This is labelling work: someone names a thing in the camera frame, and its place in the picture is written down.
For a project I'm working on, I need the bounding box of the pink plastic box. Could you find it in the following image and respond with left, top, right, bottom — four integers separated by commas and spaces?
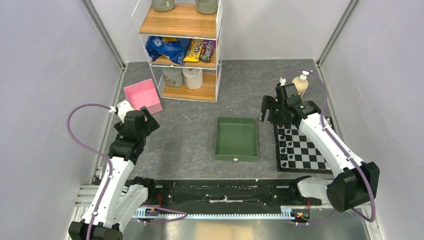
124, 78, 163, 114

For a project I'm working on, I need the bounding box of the white toilet paper roll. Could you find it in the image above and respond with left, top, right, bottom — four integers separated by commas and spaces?
182, 68, 203, 90

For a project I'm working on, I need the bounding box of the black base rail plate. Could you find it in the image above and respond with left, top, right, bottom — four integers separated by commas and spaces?
146, 178, 332, 214

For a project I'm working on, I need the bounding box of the green jar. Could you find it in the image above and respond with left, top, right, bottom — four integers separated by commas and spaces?
195, 0, 218, 15
151, 0, 175, 12

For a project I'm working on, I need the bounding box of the white wire wooden shelf rack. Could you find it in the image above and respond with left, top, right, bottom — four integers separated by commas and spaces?
132, 0, 223, 102

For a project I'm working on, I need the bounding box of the green jar left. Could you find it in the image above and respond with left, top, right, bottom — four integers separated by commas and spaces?
151, 0, 175, 12

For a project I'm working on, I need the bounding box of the blue snack bag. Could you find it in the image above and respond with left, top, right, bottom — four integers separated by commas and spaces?
145, 35, 191, 65

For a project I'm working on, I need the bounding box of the black and white chessboard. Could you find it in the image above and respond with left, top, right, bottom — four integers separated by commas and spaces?
273, 125, 332, 175

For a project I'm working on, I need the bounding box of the yellow candy bag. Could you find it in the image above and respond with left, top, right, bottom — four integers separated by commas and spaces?
183, 39, 204, 63

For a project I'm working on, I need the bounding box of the green jar right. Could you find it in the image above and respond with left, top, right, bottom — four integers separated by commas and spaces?
195, 0, 218, 15

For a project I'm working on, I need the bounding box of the brown candy bag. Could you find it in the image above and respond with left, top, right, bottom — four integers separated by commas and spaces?
199, 39, 216, 63

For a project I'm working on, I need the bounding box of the cream soap pump bottle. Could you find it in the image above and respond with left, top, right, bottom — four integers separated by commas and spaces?
291, 70, 310, 98

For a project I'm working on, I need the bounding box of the green plastic tray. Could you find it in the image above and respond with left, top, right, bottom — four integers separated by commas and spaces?
214, 116, 259, 162

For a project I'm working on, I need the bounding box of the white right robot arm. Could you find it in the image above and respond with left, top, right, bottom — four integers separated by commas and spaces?
260, 83, 380, 216

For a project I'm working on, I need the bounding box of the grey patterned mug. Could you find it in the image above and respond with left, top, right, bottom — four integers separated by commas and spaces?
162, 67, 184, 88

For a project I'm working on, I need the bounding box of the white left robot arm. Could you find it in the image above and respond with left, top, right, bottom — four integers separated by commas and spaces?
66, 100, 160, 240

